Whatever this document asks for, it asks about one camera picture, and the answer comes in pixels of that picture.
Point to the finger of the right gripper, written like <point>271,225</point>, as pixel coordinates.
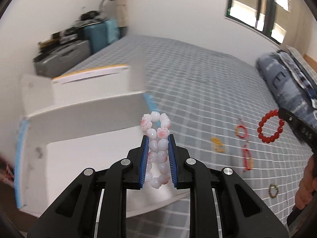
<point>302,129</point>

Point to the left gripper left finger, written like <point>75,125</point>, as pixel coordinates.
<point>94,203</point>

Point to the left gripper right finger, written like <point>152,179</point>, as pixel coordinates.
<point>221,203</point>

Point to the red braided bracelet gold charm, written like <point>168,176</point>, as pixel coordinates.
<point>247,158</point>

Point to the person right hand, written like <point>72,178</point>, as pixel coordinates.
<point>306,186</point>

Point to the patterned pillow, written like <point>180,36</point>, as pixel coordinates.
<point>299,76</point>

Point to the blue folded duvet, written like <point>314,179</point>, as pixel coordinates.
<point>274,68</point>

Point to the grey checked pillow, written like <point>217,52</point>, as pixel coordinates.
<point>300,61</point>

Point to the wooden headboard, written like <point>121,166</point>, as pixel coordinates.
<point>311,62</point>

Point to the grey checked bed sheet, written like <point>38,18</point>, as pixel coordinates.
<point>204,93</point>

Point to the dark framed window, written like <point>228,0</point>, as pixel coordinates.
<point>267,17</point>

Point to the grey storage case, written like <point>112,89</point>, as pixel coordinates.
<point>58,61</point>

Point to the teal suitcase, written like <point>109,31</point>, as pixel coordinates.
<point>101,34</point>

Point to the beige curtain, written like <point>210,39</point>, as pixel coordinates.
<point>121,13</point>

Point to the red cord bracelet gold tube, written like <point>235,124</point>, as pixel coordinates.
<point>241,131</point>

